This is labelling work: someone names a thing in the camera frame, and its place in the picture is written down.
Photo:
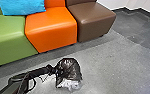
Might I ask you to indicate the black plastic trash bag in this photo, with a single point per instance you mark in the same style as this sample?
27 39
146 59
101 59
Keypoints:
68 70

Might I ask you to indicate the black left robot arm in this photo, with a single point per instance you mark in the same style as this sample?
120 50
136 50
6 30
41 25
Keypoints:
17 81

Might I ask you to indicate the orange sofa seat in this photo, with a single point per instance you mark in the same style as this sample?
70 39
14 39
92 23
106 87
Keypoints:
51 28

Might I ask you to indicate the green sofa seat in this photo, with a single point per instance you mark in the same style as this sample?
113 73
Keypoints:
7 40

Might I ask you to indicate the brown sofa seat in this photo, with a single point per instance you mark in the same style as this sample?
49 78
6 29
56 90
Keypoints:
91 20

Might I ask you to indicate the turquoise square cushion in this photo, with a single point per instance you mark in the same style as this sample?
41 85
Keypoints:
22 6

